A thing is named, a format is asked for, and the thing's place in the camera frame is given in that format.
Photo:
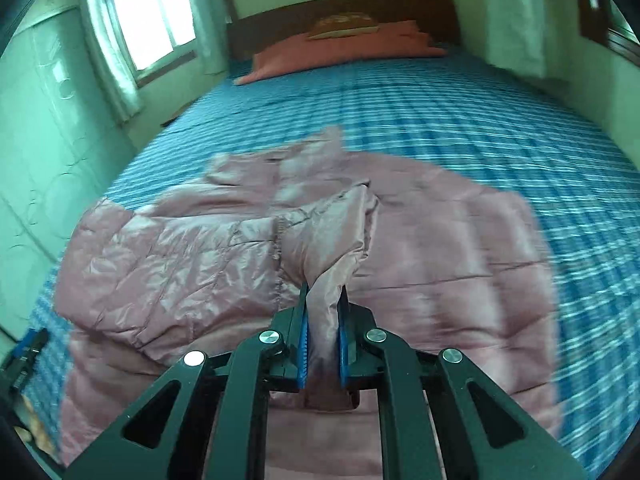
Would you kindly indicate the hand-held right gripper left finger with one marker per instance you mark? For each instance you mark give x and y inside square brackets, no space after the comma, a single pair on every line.
[302,355]

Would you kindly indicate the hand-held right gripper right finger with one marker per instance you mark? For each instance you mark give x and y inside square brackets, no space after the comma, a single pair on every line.
[343,352]

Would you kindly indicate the pink puffer jacket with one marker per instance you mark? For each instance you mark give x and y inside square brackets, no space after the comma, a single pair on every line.
[200,260]

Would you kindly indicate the white wardrobe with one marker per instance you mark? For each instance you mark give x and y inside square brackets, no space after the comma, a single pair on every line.
[50,160]

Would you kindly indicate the bed with blue plaid sheet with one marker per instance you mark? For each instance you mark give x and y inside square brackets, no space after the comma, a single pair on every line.
[450,125]

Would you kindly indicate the orange pillow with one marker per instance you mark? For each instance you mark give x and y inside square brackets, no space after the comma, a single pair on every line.
[345,47]

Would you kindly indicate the patterned small cushion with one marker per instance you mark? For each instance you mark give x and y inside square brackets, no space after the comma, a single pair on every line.
[342,26]

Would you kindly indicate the wooden headboard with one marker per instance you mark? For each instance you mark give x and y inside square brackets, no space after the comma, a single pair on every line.
[350,12]

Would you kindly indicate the window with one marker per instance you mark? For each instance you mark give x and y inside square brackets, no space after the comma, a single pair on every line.
[145,15]

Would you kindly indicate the white hanging cloth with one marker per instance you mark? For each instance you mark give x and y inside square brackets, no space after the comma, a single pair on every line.
[515,15]

